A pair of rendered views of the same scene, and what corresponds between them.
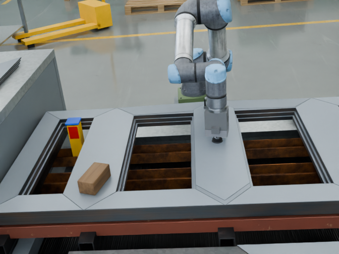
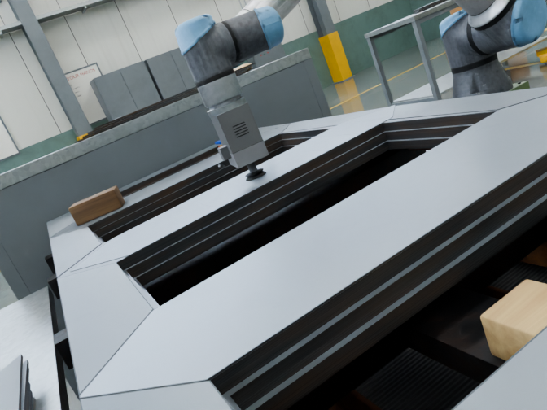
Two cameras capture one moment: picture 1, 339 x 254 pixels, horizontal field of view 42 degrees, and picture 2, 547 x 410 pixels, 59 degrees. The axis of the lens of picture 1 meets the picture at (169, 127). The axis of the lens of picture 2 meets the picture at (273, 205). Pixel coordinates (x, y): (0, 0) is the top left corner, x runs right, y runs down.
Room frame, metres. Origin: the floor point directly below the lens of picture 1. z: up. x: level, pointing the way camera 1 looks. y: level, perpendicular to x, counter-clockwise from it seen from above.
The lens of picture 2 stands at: (1.07, -1.01, 1.05)
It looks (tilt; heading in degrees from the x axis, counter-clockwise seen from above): 15 degrees down; 64
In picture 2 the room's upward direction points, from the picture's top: 22 degrees counter-clockwise
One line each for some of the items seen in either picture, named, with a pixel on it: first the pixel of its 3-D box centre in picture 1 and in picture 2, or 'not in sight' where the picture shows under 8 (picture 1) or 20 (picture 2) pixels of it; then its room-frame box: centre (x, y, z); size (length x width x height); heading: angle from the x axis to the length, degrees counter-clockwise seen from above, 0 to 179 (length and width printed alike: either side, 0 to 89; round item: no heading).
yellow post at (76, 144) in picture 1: (77, 142); not in sight; (1.71, 0.42, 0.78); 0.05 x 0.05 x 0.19; 86
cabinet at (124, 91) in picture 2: not in sight; (139, 119); (3.76, 8.40, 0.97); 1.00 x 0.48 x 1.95; 178
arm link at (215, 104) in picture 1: (215, 100); (220, 92); (1.47, -0.18, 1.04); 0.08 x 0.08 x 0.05
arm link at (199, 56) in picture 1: (193, 62); (468, 34); (2.20, -0.16, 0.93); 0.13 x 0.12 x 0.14; 82
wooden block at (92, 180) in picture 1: (94, 178); (97, 205); (1.24, 0.27, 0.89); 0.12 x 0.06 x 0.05; 158
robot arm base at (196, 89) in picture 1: (194, 82); (478, 78); (2.20, -0.15, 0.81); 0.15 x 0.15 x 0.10
